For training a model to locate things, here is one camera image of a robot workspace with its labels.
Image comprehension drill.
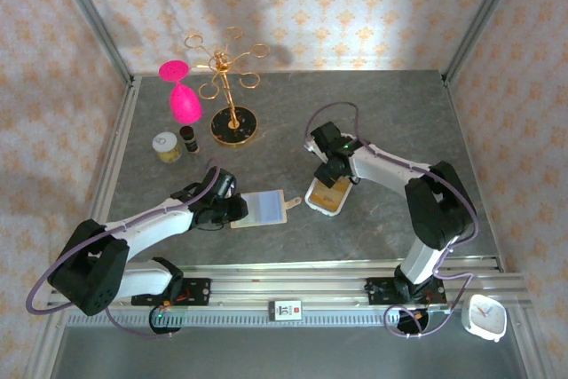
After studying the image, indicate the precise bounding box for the blue wooden cutting board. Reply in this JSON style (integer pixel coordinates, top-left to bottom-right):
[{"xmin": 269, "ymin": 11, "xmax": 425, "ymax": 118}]
[{"xmin": 230, "ymin": 189, "xmax": 303, "ymax": 230}]

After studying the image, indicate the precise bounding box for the white rectangular tray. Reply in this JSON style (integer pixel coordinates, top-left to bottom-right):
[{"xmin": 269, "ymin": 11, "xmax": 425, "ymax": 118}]
[{"xmin": 304, "ymin": 174, "xmax": 354, "ymax": 217}]

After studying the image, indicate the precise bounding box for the gold card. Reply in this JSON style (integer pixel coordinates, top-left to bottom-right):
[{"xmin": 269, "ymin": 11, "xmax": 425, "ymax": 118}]
[{"xmin": 310, "ymin": 178, "xmax": 350, "ymax": 211}]

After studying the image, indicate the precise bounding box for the small dark bottle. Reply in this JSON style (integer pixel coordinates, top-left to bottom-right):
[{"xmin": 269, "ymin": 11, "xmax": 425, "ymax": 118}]
[{"xmin": 178, "ymin": 125, "xmax": 201, "ymax": 154}]

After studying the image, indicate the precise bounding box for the gold glass rack stand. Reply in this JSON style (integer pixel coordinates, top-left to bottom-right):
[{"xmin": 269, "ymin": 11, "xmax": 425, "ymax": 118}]
[{"xmin": 185, "ymin": 27, "xmax": 271, "ymax": 147}]

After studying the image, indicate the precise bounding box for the white label tag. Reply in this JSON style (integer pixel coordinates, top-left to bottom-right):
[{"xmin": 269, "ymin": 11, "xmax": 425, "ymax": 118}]
[{"xmin": 268, "ymin": 299, "xmax": 304, "ymax": 321}]

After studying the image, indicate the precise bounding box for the pink wine glass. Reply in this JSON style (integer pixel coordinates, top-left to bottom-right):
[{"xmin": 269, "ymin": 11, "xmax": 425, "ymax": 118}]
[{"xmin": 158, "ymin": 59, "xmax": 204, "ymax": 125}]

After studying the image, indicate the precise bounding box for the white square clock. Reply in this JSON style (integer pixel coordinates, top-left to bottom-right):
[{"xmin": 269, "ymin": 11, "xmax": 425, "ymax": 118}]
[{"xmin": 461, "ymin": 293, "xmax": 508, "ymax": 343}]

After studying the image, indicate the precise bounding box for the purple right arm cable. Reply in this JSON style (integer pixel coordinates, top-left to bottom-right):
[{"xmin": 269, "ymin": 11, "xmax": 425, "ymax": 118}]
[{"xmin": 304, "ymin": 102, "xmax": 480, "ymax": 339}]

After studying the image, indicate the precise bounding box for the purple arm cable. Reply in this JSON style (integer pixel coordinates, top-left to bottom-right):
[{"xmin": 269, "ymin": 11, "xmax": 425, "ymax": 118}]
[
  {"xmin": 304, "ymin": 102, "xmax": 480, "ymax": 339},
  {"xmin": 26, "ymin": 159, "xmax": 223, "ymax": 339}
]

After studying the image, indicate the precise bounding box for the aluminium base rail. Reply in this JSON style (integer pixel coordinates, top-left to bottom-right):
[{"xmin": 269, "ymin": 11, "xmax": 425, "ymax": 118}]
[{"xmin": 48, "ymin": 257, "xmax": 532, "ymax": 309}]

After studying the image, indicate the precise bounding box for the grey slotted cable duct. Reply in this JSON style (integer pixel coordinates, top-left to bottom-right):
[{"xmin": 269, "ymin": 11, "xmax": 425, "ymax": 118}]
[{"xmin": 66, "ymin": 310, "xmax": 449, "ymax": 329}]

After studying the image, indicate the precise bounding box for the aluminium table side rail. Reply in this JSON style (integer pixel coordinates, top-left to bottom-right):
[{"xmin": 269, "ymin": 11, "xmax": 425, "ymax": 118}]
[{"xmin": 77, "ymin": 76, "xmax": 143, "ymax": 265}]

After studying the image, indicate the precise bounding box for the aluminium frame post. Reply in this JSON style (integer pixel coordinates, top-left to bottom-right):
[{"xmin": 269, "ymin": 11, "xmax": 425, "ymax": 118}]
[
  {"xmin": 441, "ymin": 0, "xmax": 529, "ymax": 87},
  {"xmin": 46, "ymin": 0, "xmax": 137, "ymax": 87}
]

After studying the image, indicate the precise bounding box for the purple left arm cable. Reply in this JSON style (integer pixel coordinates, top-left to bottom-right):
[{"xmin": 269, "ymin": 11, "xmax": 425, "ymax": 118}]
[{"xmin": 26, "ymin": 159, "xmax": 223, "ymax": 339}]

